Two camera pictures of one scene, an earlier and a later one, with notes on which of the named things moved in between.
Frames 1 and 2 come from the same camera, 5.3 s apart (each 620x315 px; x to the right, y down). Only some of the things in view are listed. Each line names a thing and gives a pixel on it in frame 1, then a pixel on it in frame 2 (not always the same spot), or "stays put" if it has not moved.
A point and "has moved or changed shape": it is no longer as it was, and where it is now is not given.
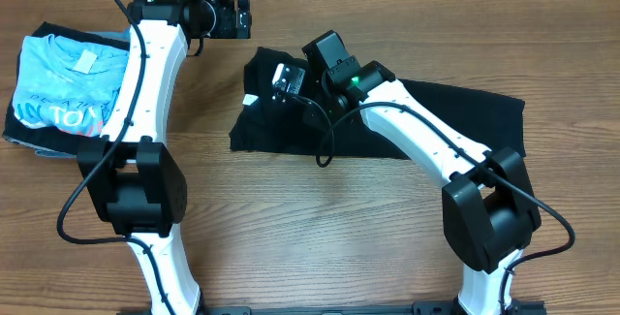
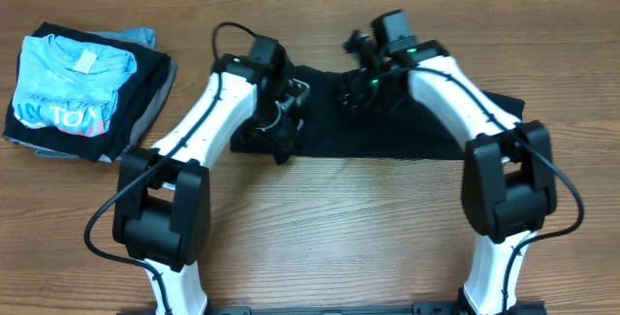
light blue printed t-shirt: [68, 86] stays put
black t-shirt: [261, 123] has moved or changed shape
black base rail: [418, 308] stays put
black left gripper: [227, 27] to [287, 128]
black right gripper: [314, 115] to [356, 94]
